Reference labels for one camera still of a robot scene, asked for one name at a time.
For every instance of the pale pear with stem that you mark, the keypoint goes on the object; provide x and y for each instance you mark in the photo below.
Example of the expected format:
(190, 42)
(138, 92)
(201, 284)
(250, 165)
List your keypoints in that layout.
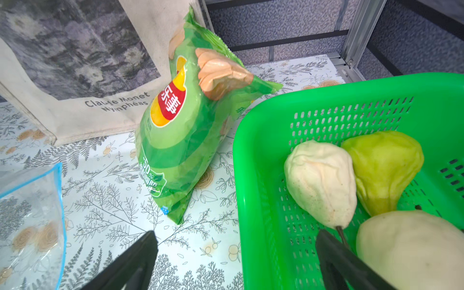
(413, 250)

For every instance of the clear bag of buns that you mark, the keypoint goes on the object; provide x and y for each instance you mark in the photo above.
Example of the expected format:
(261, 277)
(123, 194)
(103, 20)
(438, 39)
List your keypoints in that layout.
(33, 234)

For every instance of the beige round fruit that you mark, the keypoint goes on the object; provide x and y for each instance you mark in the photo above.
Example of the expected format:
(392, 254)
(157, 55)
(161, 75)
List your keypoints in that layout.
(320, 178)

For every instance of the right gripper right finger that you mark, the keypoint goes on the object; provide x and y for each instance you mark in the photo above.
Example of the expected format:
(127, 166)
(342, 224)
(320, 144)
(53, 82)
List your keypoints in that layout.
(342, 270)

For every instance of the green fruit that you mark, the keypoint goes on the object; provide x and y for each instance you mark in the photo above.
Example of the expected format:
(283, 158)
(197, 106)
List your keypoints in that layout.
(384, 164)

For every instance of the green chips bag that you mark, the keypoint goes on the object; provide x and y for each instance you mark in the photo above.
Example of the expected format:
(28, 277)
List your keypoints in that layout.
(186, 122)

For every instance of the beige canvas tote bag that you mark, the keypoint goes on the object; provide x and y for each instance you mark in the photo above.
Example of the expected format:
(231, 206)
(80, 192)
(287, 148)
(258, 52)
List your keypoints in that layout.
(84, 69)

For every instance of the right aluminium frame post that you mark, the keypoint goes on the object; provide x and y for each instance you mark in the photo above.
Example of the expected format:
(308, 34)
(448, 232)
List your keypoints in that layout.
(352, 54)

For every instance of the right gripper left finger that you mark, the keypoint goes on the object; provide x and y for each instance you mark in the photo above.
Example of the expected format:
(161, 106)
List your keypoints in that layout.
(132, 270)

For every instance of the green plastic basket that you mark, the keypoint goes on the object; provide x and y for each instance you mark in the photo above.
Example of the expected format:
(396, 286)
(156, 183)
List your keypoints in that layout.
(277, 237)

